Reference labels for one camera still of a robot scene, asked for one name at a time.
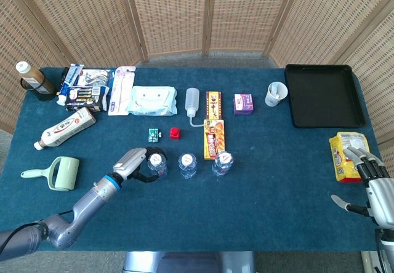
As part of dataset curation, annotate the woven folding screen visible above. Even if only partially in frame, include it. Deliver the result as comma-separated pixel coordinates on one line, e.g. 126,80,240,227
0,0,394,175

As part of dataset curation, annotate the red brown snack box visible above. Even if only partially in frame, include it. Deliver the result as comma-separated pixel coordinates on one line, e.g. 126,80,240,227
206,91,222,121

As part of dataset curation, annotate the white blister pack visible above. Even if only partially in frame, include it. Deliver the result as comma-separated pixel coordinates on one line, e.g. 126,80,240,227
75,68,116,89

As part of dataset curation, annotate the black-fingered left robot hand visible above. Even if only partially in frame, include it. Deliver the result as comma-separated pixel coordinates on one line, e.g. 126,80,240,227
112,146,169,183

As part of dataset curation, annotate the silver robot torso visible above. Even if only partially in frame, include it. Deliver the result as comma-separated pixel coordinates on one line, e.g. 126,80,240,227
123,250,257,273

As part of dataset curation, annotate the clear water bottle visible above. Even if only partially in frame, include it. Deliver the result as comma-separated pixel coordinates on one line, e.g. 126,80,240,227
177,152,198,180
147,152,169,179
211,151,235,177

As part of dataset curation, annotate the white blue sachet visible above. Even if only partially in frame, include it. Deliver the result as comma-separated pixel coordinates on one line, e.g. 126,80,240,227
271,82,283,100

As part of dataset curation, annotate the yellow snack bag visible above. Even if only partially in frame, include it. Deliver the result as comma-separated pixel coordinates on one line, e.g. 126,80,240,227
328,131,372,183

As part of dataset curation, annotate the translucent squeeze wash bottle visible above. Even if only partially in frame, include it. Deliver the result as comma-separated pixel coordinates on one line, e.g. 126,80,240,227
185,87,206,128

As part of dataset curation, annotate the light blue wet wipes pack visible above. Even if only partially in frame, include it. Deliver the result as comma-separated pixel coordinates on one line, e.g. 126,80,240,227
126,85,179,117

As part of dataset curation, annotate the white paper cup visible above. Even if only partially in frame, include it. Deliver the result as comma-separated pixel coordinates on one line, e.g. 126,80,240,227
265,81,289,108

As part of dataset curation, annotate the black plastic tray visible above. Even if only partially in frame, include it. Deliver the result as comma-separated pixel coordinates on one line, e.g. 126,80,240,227
284,63,366,129

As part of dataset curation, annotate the purple small box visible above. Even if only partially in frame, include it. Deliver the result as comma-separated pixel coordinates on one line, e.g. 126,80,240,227
233,93,255,116

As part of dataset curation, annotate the white brown milk tea bottle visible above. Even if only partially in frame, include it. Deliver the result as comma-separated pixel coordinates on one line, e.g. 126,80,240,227
33,106,97,151

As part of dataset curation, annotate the pink toothbrush pack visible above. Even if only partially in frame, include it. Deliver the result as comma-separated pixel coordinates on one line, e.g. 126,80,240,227
107,66,137,116

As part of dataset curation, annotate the green lint roller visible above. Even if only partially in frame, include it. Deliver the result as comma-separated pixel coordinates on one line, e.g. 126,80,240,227
20,156,81,192

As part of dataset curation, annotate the small green circuit board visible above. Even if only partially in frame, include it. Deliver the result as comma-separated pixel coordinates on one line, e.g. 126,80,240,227
147,128,162,143

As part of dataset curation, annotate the yellow curry box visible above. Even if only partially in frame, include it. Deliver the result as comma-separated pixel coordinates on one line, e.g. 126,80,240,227
203,119,227,160

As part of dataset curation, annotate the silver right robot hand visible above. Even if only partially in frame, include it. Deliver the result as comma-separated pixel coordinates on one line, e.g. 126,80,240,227
331,146,394,229

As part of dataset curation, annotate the battery pack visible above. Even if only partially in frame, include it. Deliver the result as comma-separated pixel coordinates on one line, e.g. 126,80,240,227
65,85,110,113

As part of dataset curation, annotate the blue white toothpaste tube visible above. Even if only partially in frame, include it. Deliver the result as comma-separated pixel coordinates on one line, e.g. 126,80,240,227
56,63,85,106

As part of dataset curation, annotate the brown drink bottle white cap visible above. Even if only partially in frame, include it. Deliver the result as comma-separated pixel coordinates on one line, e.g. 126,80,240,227
15,61,56,95

